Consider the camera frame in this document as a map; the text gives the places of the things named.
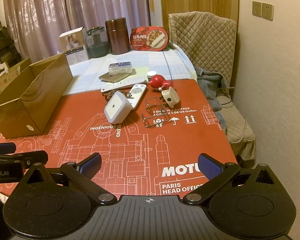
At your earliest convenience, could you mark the grey cloth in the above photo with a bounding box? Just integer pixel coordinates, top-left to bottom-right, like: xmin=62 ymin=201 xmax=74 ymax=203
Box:
xmin=194 ymin=66 xmax=234 ymax=130

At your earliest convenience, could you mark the pale checked cloth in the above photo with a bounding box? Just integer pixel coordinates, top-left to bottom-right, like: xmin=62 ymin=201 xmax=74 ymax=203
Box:
xmin=62 ymin=44 xmax=199 ymax=96

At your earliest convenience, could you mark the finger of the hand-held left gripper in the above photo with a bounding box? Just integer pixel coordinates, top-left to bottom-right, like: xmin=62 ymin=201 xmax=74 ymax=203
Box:
xmin=0 ymin=142 xmax=17 ymax=154
xmin=0 ymin=151 xmax=48 ymax=167

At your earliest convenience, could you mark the green glass jar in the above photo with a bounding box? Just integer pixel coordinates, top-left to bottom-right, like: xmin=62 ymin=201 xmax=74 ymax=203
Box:
xmin=86 ymin=27 xmax=110 ymax=58

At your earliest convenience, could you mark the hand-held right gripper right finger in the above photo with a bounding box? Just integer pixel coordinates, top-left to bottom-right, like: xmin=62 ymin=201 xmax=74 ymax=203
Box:
xmin=184 ymin=153 xmax=278 ymax=204

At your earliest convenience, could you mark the small cardboard carton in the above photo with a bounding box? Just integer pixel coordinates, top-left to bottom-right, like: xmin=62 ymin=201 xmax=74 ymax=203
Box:
xmin=0 ymin=57 xmax=32 ymax=93

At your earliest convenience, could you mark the beige wall socket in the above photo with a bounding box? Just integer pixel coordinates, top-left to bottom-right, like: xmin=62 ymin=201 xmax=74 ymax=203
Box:
xmin=262 ymin=3 xmax=274 ymax=21
xmin=252 ymin=1 xmax=262 ymax=16

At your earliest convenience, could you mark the long white remote control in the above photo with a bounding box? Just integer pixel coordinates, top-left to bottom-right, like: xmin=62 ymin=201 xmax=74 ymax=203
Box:
xmin=101 ymin=76 xmax=148 ymax=93

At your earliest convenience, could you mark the small white remote control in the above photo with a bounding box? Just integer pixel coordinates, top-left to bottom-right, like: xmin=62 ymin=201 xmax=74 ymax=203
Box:
xmin=126 ymin=84 xmax=147 ymax=110

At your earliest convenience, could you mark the red toy figurine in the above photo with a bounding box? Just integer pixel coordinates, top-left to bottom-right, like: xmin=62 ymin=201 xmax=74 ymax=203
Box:
xmin=147 ymin=75 xmax=174 ymax=92

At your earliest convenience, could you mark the pink curtain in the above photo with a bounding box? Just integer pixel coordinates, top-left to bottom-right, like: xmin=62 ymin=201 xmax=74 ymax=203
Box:
xmin=2 ymin=0 xmax=150 ymax=63

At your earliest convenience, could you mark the white square plug adapter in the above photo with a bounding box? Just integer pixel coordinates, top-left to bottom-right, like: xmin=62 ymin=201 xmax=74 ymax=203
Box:
xmin=104 ymin=91 xmax=133 ymax=125

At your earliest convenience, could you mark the black folding rack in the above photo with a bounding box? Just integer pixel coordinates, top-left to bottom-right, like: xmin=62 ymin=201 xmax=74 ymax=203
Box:
xmin=0 ymin=14 xmax=23 ymax=67

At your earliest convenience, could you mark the gold square wall panel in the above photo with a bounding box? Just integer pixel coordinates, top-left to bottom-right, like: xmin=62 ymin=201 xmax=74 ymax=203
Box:
xmin=99 ymin=71 xmax=130 ymax=83

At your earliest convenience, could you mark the metal wire rack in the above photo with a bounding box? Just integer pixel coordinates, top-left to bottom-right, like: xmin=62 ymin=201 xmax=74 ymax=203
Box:
xmin=141 ymin=96 xmax=169 ymax=128

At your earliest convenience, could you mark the brown cardboard box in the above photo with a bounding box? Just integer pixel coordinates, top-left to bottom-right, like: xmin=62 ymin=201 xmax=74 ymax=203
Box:
xmin=0 ymin=52 xmax=73 ymax=139

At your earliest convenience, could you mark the brown metal canister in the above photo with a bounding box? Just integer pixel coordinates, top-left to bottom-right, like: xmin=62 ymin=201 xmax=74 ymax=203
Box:
xmin=105 ymin=17 xmax=130 ymax=55

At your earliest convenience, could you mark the chair with quilted beige cover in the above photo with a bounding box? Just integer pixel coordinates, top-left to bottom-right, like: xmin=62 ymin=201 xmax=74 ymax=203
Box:
xmin=168 ymin=12 xmax=257 ymax=160

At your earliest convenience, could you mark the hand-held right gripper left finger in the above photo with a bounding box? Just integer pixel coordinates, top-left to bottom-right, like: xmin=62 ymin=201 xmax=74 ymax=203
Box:
xmin=22 ymin=152 xmax=117 ymax=204

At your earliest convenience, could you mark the clear toothpick box blue label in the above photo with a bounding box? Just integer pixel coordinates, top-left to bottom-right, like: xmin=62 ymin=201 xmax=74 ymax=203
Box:
xmin=108 ymin=61 xmax=133 ymax=76

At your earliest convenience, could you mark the red instant meal box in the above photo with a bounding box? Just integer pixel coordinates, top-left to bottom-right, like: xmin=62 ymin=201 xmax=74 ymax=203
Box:
xmin=130 ymin=26 xmax=168 ymax=51

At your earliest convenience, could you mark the white product box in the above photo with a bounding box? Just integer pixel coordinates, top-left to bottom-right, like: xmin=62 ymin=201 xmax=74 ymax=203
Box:
xmin=59 ymin=27 xmax=88 ymax=61

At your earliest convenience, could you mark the dark braided cord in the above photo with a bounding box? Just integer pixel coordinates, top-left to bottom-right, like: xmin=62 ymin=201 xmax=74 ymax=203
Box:
xmin=101 ymin=92 xmax=115 ymax=103

